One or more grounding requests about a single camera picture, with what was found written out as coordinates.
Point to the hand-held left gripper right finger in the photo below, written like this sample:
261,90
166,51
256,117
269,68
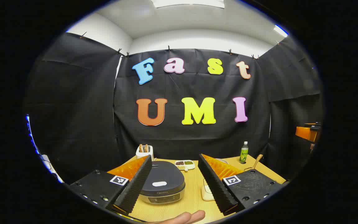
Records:
216,186

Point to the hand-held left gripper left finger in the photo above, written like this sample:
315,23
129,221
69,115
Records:
135,186

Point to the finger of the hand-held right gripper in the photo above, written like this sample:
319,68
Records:
302,132

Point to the silver black rice cooker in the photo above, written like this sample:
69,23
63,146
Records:
163,174

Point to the wooden spoon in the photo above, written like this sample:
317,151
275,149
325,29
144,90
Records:
256,161

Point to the white toaster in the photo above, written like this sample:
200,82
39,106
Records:
144,154

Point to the white divided bean dish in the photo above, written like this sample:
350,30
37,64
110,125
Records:
185,165

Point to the green tea bottle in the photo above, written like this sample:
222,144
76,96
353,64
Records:
244,154

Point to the black backdrop cloth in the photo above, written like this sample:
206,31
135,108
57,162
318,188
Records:
82,124

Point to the small ceiling light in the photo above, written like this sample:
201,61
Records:
280,31

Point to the large ceiling light panel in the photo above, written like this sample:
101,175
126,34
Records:
188,3

